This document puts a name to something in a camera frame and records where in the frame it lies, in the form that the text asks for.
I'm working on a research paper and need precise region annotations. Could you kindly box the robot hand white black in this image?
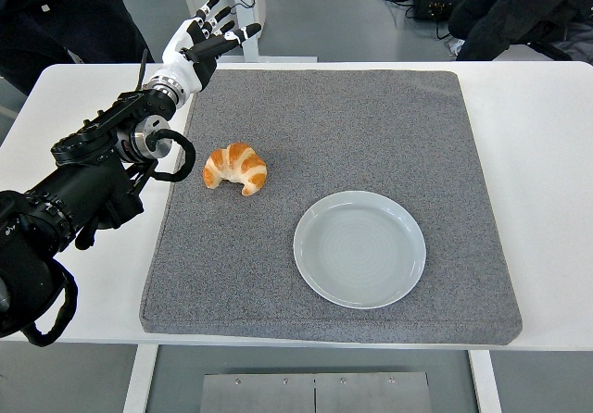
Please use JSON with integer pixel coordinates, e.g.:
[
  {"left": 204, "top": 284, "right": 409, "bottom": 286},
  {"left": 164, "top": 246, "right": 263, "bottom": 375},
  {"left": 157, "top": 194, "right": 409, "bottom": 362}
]
[{"left": 157, "top": 0, "right": 263, "bottom": 97}]

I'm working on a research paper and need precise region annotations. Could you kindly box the golden croissant bread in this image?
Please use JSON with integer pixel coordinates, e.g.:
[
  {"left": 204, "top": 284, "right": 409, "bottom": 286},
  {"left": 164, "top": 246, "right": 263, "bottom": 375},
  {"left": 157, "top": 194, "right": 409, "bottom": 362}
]
[{"left": 202, "top": 142, "right": 269, "bottom": 197}]

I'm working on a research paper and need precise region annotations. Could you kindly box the round pale grey plate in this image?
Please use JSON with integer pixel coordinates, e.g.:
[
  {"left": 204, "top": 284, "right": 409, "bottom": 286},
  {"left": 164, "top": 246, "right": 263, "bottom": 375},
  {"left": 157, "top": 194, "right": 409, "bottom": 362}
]
[{"left": 292, "top": 190, "right": 428, "bottom": 311}]

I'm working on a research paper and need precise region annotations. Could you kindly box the grey metal plate with screws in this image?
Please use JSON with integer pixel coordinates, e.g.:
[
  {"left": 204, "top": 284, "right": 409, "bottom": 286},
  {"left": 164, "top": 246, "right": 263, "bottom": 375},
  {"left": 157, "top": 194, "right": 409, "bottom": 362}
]
[{"left": 199, "top": 371, "right": 433, "bottom": 413}]

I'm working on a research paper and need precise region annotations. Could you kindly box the person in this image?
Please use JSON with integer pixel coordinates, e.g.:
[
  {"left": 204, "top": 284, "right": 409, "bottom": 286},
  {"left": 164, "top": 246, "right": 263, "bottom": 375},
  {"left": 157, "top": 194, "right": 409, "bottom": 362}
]
[{"left": 0, "top": 0, "right": 154, "bottom": 95}]

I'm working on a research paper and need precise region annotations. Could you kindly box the grey fabric mat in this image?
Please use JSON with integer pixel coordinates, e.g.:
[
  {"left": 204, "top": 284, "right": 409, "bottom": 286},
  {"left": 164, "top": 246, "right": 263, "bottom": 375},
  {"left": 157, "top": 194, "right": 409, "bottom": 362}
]
[{"left": 138, "top": 69, "right": 524, "bottom": 345}]

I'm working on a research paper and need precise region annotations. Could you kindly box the white table leg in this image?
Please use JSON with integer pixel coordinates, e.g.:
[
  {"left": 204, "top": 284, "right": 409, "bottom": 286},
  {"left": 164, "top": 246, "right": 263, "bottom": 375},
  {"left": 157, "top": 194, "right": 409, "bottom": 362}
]
[
  {"left": 122, "top": 345, "right": 159, "bottom": 413},
  {"left": 468, "top": 350, "right": 503, "bottom": 413}
]

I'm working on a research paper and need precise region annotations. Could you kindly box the black fleece jacket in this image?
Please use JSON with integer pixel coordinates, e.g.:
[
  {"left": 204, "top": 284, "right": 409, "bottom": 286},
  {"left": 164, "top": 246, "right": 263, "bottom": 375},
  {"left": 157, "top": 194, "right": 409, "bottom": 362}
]
[{"left": 448, "top": 0, "right": 593, "bottom": 62}]

